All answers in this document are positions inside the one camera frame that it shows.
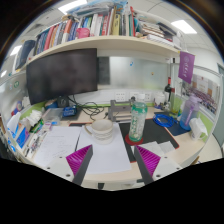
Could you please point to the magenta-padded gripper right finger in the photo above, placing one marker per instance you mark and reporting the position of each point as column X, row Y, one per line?
column 148, row 160

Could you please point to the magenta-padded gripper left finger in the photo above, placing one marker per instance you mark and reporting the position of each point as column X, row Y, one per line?
column 78, row 158

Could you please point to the green-labelled clear drink bottle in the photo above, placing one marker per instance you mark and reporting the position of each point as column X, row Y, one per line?
column 137, row 121

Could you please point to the purple translucent water bottle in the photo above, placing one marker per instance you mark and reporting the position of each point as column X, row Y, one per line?
column 188, row 115

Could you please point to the small white paper sheet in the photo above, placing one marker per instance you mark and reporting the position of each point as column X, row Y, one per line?
column 156, row 148

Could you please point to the white paper with writing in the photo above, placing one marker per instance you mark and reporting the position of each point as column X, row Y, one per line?
column 58, row 143

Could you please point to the flat round red coaster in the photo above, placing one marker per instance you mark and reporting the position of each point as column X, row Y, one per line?
column 128, row 140

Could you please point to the black desk mat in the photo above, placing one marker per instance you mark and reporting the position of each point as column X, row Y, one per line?
column 156, row 133

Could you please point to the large blank white paper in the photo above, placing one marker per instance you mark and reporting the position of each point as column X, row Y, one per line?
column 106, row 156

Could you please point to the cream patterned mug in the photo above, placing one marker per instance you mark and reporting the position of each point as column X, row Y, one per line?
column 101, row 130

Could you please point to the small blue device box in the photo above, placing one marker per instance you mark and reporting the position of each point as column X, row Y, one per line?
column 70, row 111

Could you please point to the grey metal laptop stand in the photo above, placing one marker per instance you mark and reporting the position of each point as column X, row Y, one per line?
column 116, row 111

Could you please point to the white tissue pack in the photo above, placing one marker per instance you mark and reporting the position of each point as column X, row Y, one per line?
column 198, row 128

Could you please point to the blue tissue box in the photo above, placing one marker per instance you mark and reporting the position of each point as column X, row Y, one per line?
column 22, row 137

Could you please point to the white lidded jar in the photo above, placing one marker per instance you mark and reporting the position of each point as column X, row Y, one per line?
column 160, row 99

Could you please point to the dark wine bottle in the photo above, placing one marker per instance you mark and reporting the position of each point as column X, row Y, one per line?
column 168, row 90

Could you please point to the black computer monitor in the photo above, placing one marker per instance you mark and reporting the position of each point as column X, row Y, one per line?
column 61, row 76

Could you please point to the group photo poster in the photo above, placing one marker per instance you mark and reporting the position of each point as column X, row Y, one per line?
column 203, row 93

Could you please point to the purple hanging pennant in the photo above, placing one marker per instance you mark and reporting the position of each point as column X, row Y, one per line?
column 186, row 66

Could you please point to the cream shelf with books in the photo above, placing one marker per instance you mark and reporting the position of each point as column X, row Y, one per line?
column 100, row 41

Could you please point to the white wall socket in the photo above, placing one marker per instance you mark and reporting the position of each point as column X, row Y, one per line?
column 120, row 96
column 134, row 95
column 148, row 96

